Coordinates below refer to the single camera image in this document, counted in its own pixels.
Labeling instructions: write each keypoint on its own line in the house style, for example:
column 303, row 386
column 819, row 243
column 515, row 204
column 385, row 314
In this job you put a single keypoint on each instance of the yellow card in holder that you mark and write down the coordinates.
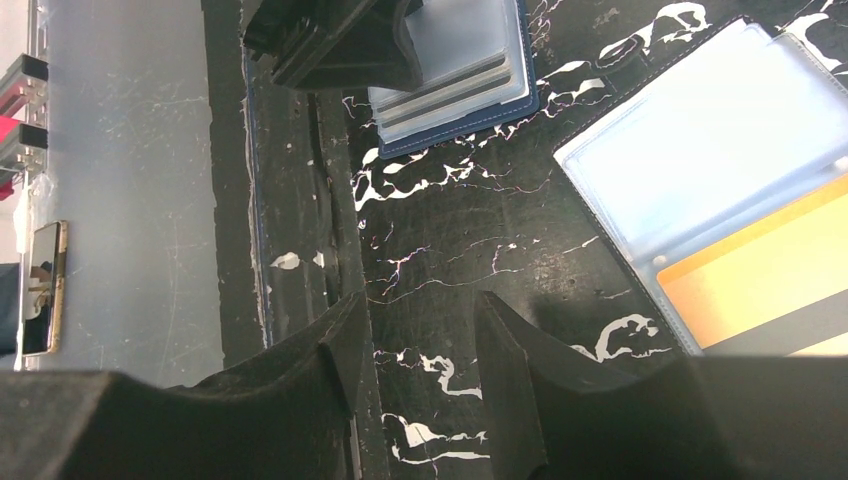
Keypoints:
column 777, row 287

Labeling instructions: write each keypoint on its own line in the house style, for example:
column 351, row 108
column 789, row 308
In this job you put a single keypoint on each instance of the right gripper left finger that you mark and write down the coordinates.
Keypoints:
column 285, row 413

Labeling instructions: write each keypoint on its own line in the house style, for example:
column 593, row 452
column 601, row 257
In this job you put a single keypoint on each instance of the navy blue card holder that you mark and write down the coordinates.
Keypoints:
column 477, row 69

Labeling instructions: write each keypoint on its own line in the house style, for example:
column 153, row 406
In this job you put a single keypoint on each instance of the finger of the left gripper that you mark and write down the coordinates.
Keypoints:
column 316, row 45

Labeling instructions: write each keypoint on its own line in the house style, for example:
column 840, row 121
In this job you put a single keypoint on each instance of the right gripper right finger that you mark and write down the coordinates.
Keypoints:
column 553, row 413

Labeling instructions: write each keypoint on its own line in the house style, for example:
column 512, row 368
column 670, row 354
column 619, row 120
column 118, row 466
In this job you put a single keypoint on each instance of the black card holder open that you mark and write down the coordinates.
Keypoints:
column 746, row 123

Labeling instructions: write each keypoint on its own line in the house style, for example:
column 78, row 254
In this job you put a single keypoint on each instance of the smartphone with gold case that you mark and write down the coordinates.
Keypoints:
column 44, row 290

